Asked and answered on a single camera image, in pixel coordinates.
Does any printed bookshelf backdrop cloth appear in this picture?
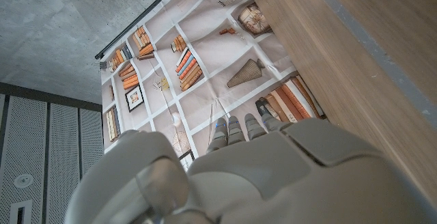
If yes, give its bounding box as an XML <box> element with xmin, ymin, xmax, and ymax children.
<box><xmin>94</xmin><ymin>0</ymin><xmax>329</xmax><ymax>171</ymax></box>

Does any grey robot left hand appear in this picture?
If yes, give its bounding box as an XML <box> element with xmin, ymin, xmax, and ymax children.
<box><xmin>64</xmin><ymin>113</ymin><xmax>437</xmax><ymax>224</ymax></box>

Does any black backdrop stand pole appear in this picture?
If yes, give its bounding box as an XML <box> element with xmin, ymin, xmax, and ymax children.
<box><xmin>94</xmin><ymin>0</ymin><xmax>186</xmax><ymax>61</ymax></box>

